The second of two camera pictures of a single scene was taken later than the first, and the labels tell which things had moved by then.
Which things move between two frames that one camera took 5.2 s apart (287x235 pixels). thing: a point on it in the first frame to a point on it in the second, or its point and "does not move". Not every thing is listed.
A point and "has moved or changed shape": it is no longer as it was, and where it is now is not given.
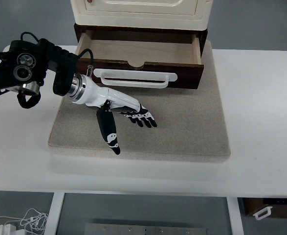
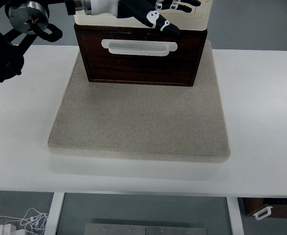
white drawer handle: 117,78 to 146,48
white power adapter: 6,229 does not move
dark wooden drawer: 180,52 has moved or changed shape
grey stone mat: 190,124 does not move
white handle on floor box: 267,208 does not move
